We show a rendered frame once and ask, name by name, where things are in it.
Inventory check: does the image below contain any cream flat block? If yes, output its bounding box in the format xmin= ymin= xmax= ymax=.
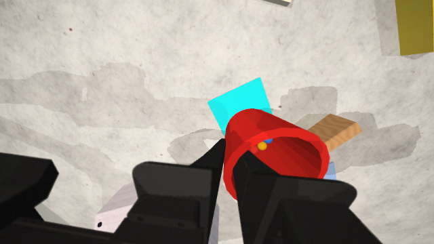
xmin=263 ymin=0 xmax=291 ymax=7

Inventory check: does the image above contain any red cup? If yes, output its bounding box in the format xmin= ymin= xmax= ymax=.
xmin=223 ymin=108 xmax=330 ymax=200

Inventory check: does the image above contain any light brown wooden plank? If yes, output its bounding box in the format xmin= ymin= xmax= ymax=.
xmin=307 ymin=113 xmax=362 ymax=152

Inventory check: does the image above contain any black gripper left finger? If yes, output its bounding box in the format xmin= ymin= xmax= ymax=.
xmin=132 ymin=138 xmax=226 ymax=244

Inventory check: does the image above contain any yellow flat block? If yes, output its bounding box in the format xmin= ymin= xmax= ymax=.
xmin=395 ymin=0 xmax=434 ymax=56

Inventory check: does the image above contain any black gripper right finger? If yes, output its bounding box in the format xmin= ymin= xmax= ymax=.
xmin=233 ymin=150 xmax=357 ymax=244

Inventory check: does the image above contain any yellow marble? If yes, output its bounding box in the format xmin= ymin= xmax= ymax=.
xmin=258 ymin=142 xmax=267 ymax=150

